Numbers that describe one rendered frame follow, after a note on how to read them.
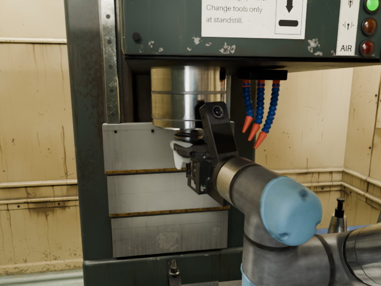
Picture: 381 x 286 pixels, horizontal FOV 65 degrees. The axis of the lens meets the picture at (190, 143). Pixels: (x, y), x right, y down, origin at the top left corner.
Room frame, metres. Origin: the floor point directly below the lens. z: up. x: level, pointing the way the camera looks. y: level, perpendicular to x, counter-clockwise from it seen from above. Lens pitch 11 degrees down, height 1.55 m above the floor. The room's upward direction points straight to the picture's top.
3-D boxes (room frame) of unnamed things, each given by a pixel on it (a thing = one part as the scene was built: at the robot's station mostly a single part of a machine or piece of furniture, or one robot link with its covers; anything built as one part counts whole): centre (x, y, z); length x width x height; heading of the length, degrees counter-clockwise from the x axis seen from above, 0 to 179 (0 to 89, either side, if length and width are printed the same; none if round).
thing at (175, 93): (0.65, 0.00, 1.52); 0.16 x 0.16 x 0.12
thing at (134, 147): (1.08, 0.07, 1.16); 0.48 x 0.05 x 0.51; 99
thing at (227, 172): (0.46, -0.08, 1.40); 0.08 x 0.05 x 0.08; 114
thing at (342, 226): (0.56, -0.30, 1.26); 0.04 x 0.04 x 0.07
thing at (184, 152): (0.57, 0.00, 1.42); 0.09 x 0.05 x 0.02; 38
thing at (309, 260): (0.39, -0.13, 1.29); 0.11 x 0.08 x 0.11; 97
